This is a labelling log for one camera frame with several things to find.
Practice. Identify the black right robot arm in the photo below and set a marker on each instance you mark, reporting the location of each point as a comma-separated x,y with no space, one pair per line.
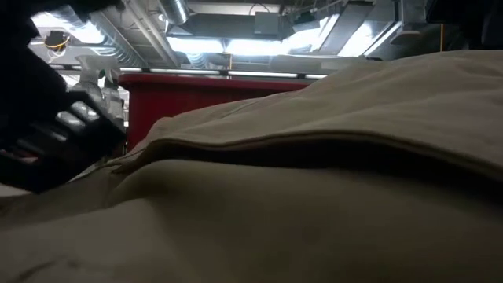
471,19

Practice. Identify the grey ceiling box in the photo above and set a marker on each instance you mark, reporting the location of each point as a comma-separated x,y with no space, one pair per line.
268,23

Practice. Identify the long ceiling light bar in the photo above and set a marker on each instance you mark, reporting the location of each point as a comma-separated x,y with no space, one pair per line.
220,73

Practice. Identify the beige garment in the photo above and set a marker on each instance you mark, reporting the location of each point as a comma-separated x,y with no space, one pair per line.
275,196

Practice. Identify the red plastic laundry bin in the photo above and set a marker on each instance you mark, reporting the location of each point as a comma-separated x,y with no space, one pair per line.
177,98

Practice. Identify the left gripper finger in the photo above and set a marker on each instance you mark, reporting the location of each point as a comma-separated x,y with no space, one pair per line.
59,149

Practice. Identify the clear spray bottle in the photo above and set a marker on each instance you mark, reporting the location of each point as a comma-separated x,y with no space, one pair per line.
94,86

